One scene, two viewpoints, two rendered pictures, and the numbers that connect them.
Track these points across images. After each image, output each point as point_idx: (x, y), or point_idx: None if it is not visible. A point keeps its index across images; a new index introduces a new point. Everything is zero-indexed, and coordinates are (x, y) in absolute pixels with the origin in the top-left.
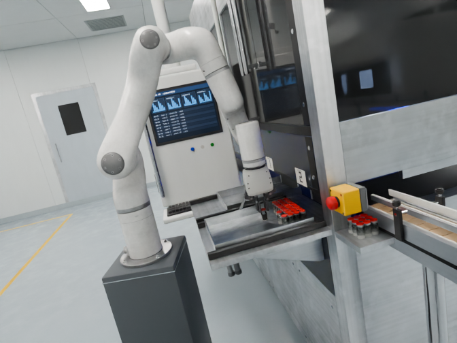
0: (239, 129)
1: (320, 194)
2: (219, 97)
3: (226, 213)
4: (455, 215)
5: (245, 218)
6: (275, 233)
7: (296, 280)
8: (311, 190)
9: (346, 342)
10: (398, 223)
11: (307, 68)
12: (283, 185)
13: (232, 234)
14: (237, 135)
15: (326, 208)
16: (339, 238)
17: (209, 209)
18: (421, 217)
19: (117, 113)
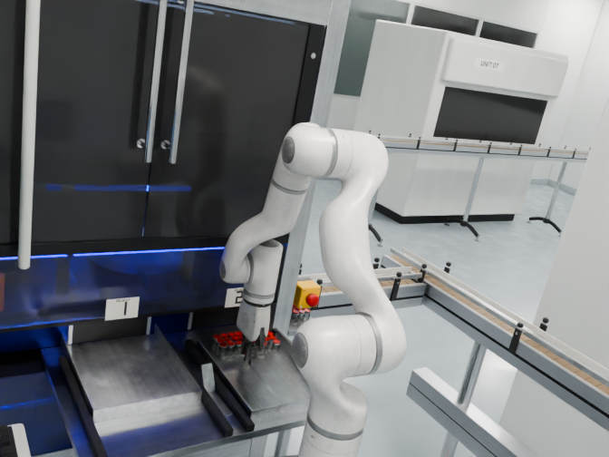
0: (280, 254)
1: (277, 303)
2: (296, 217)
3: (236, 389)
4: (323, 277)
5: (233, 384)
6: None
7: None
8: (192, 317)
9: (259, 447)
10: (319, 296)
11: (311, 179)
12: (89, 345)
13: (284, 393)
14: (272, 262)
15: (284, 313)
16: (294, 334)
17: (163, 428)
18: (324, 285)
19: (372, 268)
